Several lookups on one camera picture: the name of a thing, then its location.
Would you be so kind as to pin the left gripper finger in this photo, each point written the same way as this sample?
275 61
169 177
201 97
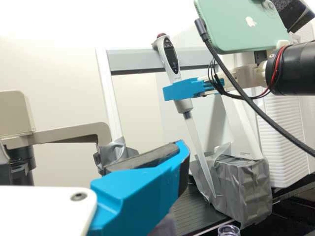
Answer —
137 191

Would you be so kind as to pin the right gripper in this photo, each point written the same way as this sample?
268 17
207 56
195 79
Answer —
243 76

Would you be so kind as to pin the pipette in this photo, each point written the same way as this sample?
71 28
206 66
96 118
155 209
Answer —
172 59

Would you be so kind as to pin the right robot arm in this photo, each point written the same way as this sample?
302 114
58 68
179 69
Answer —
295 68

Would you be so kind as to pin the grey taped block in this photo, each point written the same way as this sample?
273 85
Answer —
242 186
118 150

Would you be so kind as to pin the black platform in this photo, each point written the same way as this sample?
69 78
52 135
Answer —
197 214

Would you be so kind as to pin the clear plastic sheet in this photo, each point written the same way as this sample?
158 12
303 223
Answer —
200 177

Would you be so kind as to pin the white pipette stand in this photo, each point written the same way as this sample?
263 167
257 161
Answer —
133 59

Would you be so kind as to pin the cream microscope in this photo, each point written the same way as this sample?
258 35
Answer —
61 135

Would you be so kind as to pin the clear flask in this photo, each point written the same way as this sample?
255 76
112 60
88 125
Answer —
229 231

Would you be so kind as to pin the right wrist camera phone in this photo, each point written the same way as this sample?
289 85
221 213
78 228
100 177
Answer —
241 24

